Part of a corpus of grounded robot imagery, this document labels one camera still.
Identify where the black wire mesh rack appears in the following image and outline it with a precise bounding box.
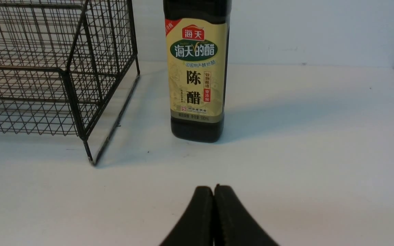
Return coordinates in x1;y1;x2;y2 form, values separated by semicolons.
0;0;141;166

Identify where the tall dark vinegar bottle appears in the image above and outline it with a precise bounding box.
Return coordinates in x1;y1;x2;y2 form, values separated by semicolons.
163;0;232;143

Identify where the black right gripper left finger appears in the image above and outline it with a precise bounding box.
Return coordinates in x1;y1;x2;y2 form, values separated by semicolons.
160;186;214;246

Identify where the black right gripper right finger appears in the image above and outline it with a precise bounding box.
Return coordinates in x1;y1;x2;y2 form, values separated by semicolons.
214;184;279;246

